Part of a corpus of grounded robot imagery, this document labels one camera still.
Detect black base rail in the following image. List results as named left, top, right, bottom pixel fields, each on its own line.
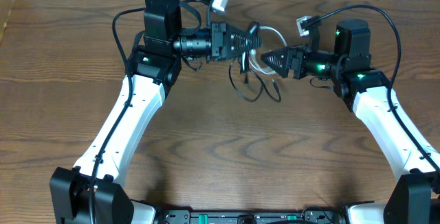
left=153, top=208, right=348, bottom=224

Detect white cable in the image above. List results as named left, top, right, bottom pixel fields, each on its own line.
left=240, top=25, right=288, bottom=76

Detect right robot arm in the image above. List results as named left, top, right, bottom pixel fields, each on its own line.
left=261, top=16, right=439, bottom=223

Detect left camera cable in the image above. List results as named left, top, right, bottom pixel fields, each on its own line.
left=88, top=0, right=212, bottom=224

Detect camera cable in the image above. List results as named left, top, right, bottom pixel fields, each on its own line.
left=305, top=3, right=440, bottom=173
left=88, top=0, right=212, bottom=224

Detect black cable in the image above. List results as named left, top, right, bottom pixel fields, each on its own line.
left=228, top=20, right=283, bottom=103

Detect right camera cable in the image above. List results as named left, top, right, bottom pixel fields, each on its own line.
left=305, top=3, right=440, bottom=173

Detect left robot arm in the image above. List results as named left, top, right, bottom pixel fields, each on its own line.
left=49, top=0, right=261, bottom=223

